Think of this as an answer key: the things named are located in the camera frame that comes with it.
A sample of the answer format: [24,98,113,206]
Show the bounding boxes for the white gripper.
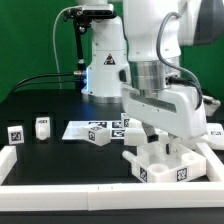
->
[121,84,207,155]

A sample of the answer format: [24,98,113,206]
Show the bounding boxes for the white chair seat part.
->
[122,141,206,183]

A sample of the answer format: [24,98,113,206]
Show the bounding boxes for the white chair back frame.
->
[124,123,224,150]

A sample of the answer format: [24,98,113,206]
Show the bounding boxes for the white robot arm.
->
[82,0,224,140]

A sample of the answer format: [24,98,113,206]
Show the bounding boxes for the white marker sheet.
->
[62,120,125,140]

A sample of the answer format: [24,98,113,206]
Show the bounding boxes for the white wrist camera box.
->
[203,95,221,116]

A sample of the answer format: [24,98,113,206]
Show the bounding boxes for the white workspace border frame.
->
[0,146,224,211]

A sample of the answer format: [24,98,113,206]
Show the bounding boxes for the grey corrugated arm cable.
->
[155,11,204,111]

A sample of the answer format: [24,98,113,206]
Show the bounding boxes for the black camera on stand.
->
[63,4,117,90]

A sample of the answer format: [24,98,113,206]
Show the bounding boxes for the black cables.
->
[9,70,88,96]

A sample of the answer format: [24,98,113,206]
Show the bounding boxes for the white thin camera cable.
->
[52,5,83,90]

